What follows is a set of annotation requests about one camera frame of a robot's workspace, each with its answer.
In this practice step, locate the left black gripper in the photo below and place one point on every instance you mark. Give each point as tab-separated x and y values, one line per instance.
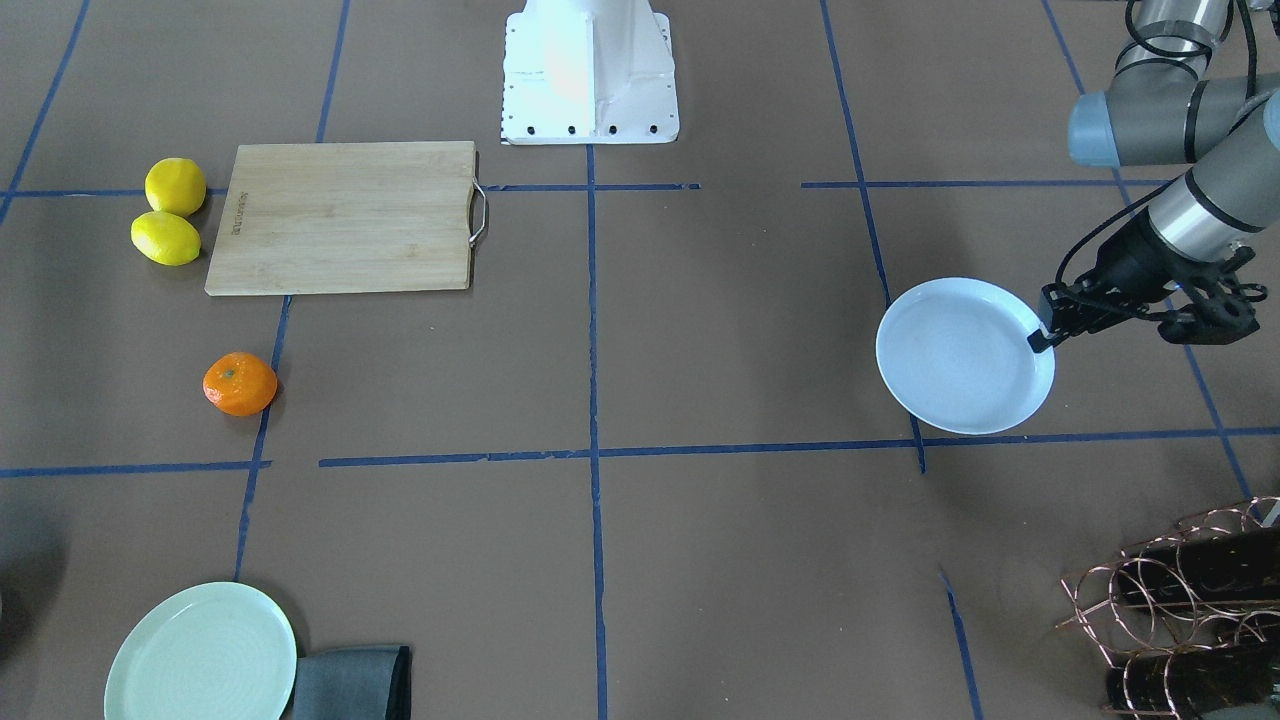
1128	260

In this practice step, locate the light blue plate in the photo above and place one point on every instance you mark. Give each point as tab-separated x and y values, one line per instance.
956	353

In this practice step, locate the orange mandarin fruit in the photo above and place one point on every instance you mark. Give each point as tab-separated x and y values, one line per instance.
240	384

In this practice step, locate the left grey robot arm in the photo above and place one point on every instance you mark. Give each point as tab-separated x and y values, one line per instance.
1186	90

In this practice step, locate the light green plate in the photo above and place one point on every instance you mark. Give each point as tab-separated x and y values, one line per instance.
218	650

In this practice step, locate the dark wine bottle upper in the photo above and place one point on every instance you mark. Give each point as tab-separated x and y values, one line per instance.
1227	570

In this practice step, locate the dark wine bottle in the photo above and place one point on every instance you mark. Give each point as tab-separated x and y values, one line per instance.
1237	682
1227	570

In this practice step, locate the dark wine bottle lower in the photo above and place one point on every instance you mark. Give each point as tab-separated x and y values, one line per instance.
1237	682

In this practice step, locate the bamboo cutting board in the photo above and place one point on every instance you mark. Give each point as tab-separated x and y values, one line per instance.
326	218

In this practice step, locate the folded grey cloth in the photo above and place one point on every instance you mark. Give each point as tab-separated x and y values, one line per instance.
366	682

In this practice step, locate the upper yellow lemon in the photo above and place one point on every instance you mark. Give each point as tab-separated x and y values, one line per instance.
176	186

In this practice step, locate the yellow lemon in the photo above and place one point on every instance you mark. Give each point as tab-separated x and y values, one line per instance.
176	186
165	238

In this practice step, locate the lower yellow lemon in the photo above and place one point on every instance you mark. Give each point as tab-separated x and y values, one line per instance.
165	238

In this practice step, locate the copper wire wine rack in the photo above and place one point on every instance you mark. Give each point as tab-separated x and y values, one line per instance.
1186	622

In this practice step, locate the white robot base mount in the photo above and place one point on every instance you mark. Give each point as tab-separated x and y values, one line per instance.
580	72

